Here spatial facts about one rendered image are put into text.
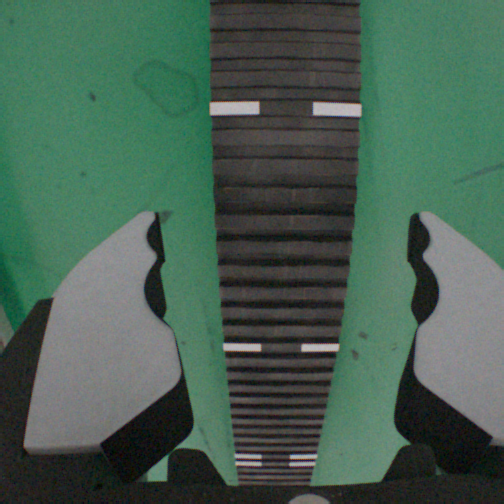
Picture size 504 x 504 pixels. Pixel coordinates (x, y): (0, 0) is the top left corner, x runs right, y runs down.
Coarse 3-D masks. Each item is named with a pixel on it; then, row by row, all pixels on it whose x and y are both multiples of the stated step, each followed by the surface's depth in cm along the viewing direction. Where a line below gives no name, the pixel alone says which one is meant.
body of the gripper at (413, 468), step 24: (168, 456) 5; (192, 456) 5; (408, 456) 5; (432, 456) 5; (168, 480) 5; (192, 480) 5; (216, 480) 5; (384, 480) 5; (408, 480) 4; (432, 480) 4; (456, 480) 4; (480, 480) 4
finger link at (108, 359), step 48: (144, 240) 10; (96, 288) 8; (144, 288) 8; (48, 336) 7; (96, 336) 7; (144, 336) 7; (48, 384) 6; (96, 384) 6; (144, 384) 6; (48, 432) 5; (96, 432) 5; (144, 432) 6; (144, 480) 7
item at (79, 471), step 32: (32, 320) 7; (32, 352) 7; (0, 384) 6; (32, 384) 6; (0, 416) 5; (0, 448) 5; (0, 480) 4; (32, 480) 4; (64, 480) 5; (96, 480) 5
